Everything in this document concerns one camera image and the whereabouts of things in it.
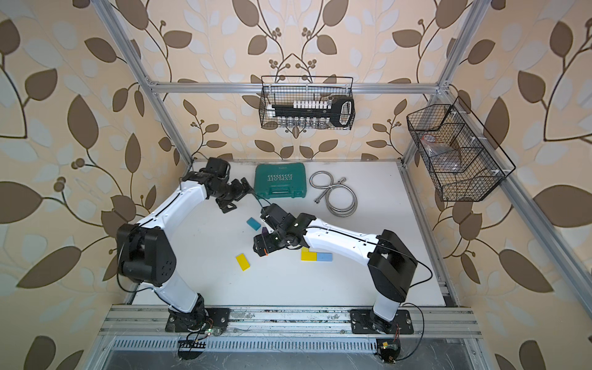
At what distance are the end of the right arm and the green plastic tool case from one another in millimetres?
350

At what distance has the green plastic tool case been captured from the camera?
1.06 metres

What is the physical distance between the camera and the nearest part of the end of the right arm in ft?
1.90
